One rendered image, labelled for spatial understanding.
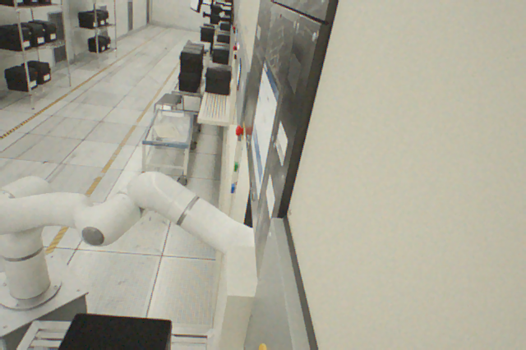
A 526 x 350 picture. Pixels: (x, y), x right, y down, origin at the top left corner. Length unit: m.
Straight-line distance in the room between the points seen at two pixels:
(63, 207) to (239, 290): 0.65
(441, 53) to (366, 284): 0.14
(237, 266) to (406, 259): 0.44
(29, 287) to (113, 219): 0.57
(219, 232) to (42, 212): 0.53
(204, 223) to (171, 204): 0.09
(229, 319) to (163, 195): 0.37
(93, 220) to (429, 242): 0.85
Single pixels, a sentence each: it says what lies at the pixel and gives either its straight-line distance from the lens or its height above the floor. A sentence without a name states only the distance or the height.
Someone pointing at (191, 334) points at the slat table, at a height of 0.76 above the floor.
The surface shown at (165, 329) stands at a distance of 1.16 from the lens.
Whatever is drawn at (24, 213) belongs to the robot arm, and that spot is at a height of 1.17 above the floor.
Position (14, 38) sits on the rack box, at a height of 0.84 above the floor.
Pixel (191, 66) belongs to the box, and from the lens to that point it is 4.74.
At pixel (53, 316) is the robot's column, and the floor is 0.72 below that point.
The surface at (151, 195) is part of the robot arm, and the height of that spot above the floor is 1.35.
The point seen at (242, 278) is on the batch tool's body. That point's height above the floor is 1.40.
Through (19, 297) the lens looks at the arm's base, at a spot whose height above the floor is 0.78.
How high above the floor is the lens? 1.82
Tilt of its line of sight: 28 degrees down
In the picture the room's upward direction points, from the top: 11 degrees clockwise
